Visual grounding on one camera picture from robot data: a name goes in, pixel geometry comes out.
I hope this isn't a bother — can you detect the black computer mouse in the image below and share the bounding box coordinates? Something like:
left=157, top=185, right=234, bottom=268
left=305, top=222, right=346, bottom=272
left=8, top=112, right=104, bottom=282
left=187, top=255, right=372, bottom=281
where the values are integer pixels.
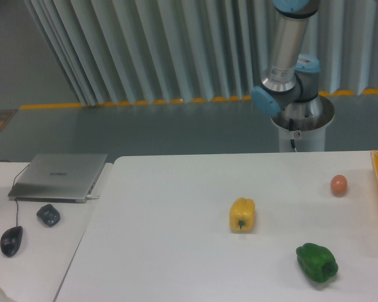
left=0, top=226, right=23, bottom=257

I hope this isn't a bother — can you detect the white laptop charger plug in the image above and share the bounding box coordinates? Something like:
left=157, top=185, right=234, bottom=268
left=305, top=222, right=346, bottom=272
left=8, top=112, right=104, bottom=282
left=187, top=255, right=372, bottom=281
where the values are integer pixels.
left=86, top=195, right=100, bottom=200

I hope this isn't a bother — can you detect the dark grey small dish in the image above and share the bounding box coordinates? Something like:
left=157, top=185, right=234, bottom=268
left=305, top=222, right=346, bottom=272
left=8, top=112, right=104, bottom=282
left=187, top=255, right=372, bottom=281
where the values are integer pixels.
left=37, top=204, right=61, bottom=227

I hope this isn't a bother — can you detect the silver closed laptop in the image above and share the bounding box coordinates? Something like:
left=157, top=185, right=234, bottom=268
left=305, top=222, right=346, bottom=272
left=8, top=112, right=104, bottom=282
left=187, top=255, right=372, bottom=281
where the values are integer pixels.
left=8, top=154, right=107, bottom=203

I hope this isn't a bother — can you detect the black mouse cable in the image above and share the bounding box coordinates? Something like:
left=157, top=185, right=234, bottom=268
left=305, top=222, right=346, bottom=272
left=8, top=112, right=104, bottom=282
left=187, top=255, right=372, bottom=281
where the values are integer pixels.
left=0, top=160, right=35, bottom=228

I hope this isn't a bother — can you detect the brown egg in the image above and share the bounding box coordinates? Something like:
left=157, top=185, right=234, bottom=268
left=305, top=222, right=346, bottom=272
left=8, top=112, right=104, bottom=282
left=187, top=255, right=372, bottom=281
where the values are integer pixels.
left=330, top=174, right=348, bottom=196

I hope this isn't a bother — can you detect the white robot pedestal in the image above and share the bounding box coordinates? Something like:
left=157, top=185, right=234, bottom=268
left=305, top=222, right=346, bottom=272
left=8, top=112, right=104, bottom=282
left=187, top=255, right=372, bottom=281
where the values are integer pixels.
left=271, top=96, right=335, bottom=152

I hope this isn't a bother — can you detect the green bell pepper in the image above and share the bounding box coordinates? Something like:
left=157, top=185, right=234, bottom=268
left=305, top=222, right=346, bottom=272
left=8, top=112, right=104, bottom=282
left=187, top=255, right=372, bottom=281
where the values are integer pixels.
left=295, top=243, right=338, bottom=283

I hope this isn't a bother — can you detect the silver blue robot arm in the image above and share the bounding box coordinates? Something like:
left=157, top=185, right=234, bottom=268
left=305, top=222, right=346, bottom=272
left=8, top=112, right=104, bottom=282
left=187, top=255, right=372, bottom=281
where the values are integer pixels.
left=251, top=1, right=320, bottom=116

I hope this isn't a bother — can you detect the yellow bell pepper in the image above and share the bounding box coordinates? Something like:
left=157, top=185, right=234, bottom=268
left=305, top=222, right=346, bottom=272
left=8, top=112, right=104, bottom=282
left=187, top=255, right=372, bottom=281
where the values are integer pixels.
left=229, top=198, right=256, bottom=233

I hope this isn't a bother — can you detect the grey folding partition screen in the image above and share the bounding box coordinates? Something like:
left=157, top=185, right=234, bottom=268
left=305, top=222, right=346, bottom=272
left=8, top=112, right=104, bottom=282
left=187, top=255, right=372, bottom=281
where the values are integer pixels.
left=26, top=1, right=378, bottom=106

